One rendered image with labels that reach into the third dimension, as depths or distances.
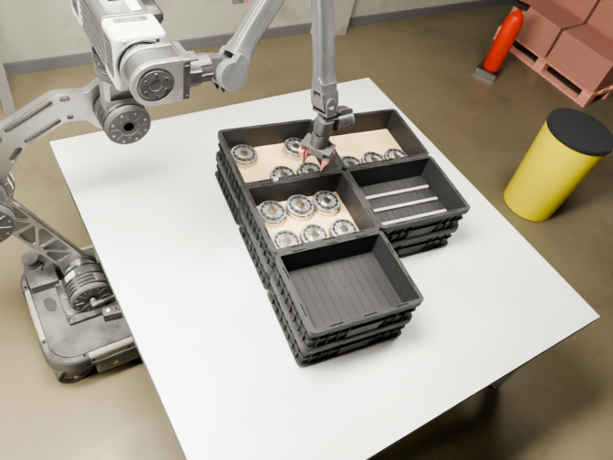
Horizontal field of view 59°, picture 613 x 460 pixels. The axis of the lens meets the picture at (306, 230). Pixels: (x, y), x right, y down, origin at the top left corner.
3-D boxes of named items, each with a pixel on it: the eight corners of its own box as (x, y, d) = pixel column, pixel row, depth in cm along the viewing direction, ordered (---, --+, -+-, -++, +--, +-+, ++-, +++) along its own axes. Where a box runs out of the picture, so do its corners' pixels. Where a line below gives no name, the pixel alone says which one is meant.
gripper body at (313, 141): (306, 137, 177) (311, 119, 172) (335, 149, 176) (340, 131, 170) (298, 147, 173) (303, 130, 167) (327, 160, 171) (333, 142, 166)
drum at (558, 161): (567, 216, 354) (628, 144, 307) (528, 233, 336) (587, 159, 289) (525, 175, 373) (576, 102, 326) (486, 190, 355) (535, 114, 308)
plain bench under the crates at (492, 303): (209, 585, 188) (224, 546, 136) (73, 249, 265) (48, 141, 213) (514, 391, 261) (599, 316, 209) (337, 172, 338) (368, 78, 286)
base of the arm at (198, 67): (171, 81, 141) (171, 40, 132) (199, 77, 144) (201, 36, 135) (183, 101, 136) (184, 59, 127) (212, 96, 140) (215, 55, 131)
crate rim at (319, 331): (310, 339, 155) (311, 334, 153) (273, 257, 171) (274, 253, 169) (423, 304, 171) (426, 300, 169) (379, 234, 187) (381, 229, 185)
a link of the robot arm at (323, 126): (313, 111, 164) (323, 122, 162) (332, 107, 168) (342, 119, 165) (309, 129, 170) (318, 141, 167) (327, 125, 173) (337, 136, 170)
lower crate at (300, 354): (297, 370, 170) (305, 352, 161) (264, 293, 186) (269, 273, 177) (402, 336, 186) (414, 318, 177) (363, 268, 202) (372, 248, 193)
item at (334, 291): (304, 353, 162) (311, 335, 154) (269, 276, 178) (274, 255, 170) (412, 319, 178) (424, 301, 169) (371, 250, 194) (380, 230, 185)
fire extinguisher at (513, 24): (495, 64, 466) (531, -4, 420) (507, 83, 449) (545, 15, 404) (468, 62, 459) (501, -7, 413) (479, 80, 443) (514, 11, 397)
